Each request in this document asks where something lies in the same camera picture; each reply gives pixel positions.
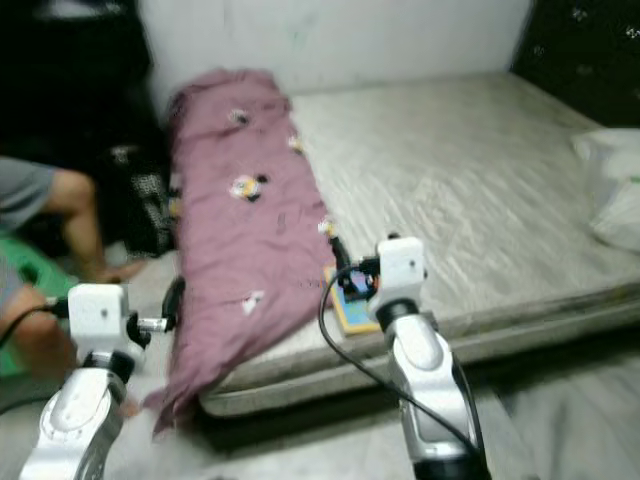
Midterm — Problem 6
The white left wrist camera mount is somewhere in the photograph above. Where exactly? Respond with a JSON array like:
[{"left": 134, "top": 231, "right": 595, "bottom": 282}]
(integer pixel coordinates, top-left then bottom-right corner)
[{"left": 67, "top": 283, "right": 131, "bottom": 356}]

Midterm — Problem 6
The black left wrist camera cable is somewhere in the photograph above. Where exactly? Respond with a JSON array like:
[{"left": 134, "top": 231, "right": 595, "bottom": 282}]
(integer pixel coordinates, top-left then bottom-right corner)
[{"left": 0, "top": 303, "right": 71, "bottom": 346}]

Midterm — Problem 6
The blue yellow picture book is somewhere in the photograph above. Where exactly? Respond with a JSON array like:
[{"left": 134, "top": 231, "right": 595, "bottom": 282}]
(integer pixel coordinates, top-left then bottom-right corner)
[{"left": 323, "top": 265, "right": 381, "bottom": 336}]

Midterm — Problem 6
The person in grey shorts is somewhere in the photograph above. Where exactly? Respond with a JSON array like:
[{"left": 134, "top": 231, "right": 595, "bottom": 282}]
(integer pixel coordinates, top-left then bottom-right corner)
[{"left": 0, "top": 158, "right": 151, "bottom": 411}]

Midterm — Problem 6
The white pillow green tree print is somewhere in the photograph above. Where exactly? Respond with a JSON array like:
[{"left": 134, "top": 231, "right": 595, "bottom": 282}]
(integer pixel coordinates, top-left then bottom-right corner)
[{"left": 572, "top": 128, "right": 640, "bottom": 253}]

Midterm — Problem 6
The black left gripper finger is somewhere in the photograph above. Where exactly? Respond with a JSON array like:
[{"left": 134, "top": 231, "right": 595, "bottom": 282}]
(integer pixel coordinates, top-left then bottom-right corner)
[{"left": 160, "top": 276, "right": 187, "bottom": 326}]

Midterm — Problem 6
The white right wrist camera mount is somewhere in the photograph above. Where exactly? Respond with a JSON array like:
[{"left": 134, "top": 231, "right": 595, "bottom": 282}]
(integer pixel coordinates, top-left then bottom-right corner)
[{"left": 375, "top": 236, "right": 427, "bottom": 306}]

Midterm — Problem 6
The black tufted headboard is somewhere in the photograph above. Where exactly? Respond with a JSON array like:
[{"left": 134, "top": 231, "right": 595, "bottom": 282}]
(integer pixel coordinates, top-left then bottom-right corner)
[{"left": 510, "top": 0, "right": 640, "bottom": 129}]

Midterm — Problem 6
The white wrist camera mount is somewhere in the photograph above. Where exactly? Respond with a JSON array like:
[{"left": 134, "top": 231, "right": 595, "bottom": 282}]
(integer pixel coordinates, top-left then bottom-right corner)
[
  {"left": 375, "top": 236, "right": 427, "bottom": 306},
  {"left": 67, "top": 283, "right": 131, "bottom": 356}
]

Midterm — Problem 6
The green plastic object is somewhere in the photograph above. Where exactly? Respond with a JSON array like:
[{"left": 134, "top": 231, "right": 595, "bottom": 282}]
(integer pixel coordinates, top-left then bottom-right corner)
[{"left": 0, "top": 235, "right": 76, "bottom": 379}]

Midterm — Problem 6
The black bag white print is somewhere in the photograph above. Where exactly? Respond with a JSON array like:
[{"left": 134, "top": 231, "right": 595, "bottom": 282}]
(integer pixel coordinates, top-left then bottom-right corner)
[{"left": 105, "top": 145, "right": 176, "bottom": 259}]

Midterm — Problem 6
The white quilted mattress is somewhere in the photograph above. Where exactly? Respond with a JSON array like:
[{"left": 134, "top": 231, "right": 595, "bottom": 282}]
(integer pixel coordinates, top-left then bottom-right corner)
[{"left": 200, "top": 70, "right": 640, "bottom": 419}]

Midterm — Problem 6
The purple cartoon print blanket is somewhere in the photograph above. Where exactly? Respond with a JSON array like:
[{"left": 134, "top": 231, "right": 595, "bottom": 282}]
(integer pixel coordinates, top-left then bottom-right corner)
[{"left": 145, "top": 68, "right": 346, "bottom": 436}]

